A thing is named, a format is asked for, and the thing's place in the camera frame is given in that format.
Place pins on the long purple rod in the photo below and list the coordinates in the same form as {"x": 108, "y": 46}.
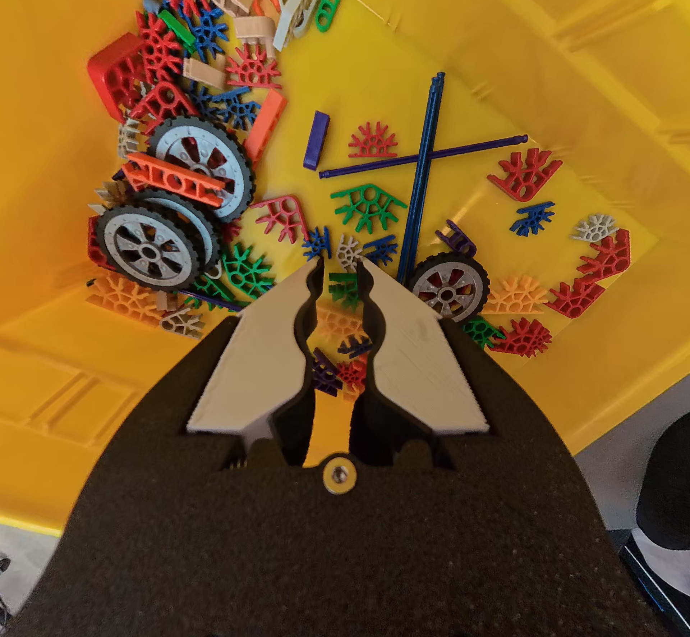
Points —
{"x": 485, "y": 145}

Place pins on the yellow connector parts bin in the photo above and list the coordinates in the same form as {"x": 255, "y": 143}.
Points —
{"x": 485, "y": 27}

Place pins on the red corner connector piece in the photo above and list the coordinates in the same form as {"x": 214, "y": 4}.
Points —
{"x": 525, "y": 176}
{"x": 574, "y": 298}
{"x": 283, "y": 216}
{"x": 609, "y": 257}

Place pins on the blue connector piece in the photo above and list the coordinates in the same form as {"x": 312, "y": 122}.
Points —
{"x": 532, "y": 218}
{"x": 380, "y": 249}

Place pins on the grey toy wheel black tyre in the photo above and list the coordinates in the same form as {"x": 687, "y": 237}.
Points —
{"x": 463, "y": 275}
{"x": 180, "y": 136}
{"x": 207, "y": 232}
{"x": 145, "y": 254}

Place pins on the purple block piece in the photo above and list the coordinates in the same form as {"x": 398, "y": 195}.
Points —
{"x": 316, "y": 141}

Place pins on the red round connector piece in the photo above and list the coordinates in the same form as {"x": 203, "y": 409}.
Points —
{"x": 523, "y": 338}

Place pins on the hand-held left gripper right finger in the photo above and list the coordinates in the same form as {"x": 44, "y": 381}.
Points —
{"x": 420, "y": 367}

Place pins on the green clip connector piece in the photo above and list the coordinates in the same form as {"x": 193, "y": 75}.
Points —
{"x": 328, "y": 7}

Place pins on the red square frame piece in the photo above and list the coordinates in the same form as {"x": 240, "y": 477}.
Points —
{"x": 108, "y": 63}

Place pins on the purple clip connector piece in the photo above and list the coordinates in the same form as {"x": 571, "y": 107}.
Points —
{"x": 458, "y": 239}

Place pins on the long blue rod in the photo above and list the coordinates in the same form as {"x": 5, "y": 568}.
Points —
{"x": 412, "y": 205}
{"x": 421, "y": 205}

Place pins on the heap of colourful connector pieces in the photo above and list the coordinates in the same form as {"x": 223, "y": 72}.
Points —
{"x": 159, "y": 46}

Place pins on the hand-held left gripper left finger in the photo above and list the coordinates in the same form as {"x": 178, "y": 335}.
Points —
{"x": 253, "y": 367}

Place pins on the red half-round connector piece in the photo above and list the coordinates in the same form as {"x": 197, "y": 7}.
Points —
{"x": 372, "y": 142}

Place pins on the orange connector piece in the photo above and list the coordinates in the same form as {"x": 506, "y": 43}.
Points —
{"x": 517, "y": 296}

